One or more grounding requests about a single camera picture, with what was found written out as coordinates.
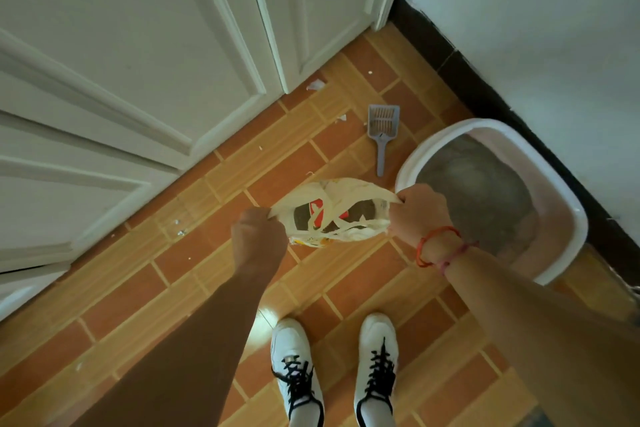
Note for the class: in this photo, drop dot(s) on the grey cat litter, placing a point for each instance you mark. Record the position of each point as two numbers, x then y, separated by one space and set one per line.
485 191

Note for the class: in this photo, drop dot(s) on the flat white paper piece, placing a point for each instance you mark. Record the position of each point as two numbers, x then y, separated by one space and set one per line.
315 85

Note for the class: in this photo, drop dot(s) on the person's white sneaker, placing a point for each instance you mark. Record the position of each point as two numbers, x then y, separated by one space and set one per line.
292 341
377 331

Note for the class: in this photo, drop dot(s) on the person's left hand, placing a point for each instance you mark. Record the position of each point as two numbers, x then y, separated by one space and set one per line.
260 239

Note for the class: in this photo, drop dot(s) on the white yellow cat litter bag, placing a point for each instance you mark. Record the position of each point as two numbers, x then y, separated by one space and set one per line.
345 191

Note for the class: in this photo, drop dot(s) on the person's right forearm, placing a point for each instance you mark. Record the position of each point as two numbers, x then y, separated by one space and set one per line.
550 336

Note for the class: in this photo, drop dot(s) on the grey plastic litter scoop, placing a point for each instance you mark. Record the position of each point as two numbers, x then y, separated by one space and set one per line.
381 141

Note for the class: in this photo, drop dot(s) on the person's white right sneaker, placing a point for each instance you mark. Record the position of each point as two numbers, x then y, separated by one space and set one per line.
377 331

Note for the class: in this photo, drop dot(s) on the person's left forearm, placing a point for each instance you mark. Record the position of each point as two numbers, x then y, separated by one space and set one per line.
190 356

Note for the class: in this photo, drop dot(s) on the person's right hand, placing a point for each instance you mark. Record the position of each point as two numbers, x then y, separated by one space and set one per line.
425 216

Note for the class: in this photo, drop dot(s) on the white pink cat litter box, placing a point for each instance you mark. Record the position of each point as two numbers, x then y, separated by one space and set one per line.
425 146

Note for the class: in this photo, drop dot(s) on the person's white left sneaker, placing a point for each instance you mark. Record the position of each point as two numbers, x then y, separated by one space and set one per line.
292 341

